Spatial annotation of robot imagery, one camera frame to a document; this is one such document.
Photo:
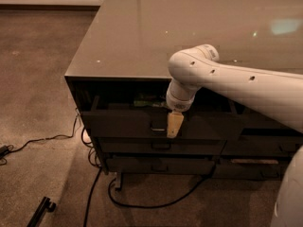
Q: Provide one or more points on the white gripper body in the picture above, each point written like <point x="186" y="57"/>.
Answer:
<point x="179" y="105"/>

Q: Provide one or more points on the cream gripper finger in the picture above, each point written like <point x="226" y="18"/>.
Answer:
<point x="175" y="120"/>

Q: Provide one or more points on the drawer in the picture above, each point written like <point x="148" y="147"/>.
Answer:
<point x="263" y="146"/>
<point x="165" y="146"/>
<point x="127" y="121"/>
<point x="159" y="165"/>
<point x="255" y="123"/>
<point x="249" y="169"/>

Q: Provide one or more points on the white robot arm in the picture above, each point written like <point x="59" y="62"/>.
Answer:
<point x="276" y="95"/>

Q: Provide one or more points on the dark cabinet with glossy top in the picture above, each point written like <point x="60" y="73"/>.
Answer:
<point x="126" y="50"/>

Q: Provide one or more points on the green snack bag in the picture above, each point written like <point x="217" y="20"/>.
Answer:
<point x="149" y="101"/>

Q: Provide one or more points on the black metal bar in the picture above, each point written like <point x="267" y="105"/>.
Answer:
<point x="45" y="206"/>

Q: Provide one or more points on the black power adapter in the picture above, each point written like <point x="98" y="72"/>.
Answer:
<point x="4" y="150"/>

